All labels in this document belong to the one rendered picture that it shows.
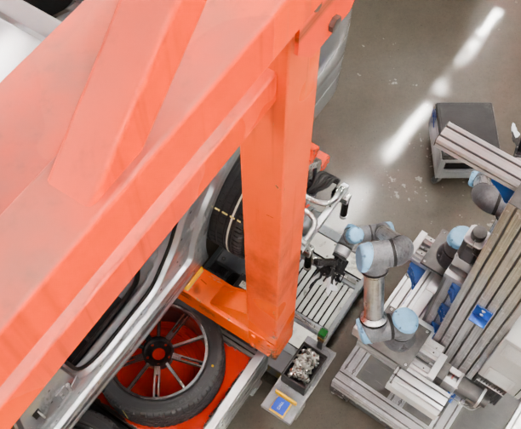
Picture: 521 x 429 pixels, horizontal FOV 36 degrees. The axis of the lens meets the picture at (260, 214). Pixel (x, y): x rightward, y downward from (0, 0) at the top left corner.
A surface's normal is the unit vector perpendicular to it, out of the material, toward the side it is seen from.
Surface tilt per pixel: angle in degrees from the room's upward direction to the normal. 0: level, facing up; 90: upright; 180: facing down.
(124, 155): 90
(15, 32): 7
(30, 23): 50
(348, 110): 0
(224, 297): 36
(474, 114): 0
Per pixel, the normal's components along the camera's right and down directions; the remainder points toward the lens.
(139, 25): -0.36, 0.11
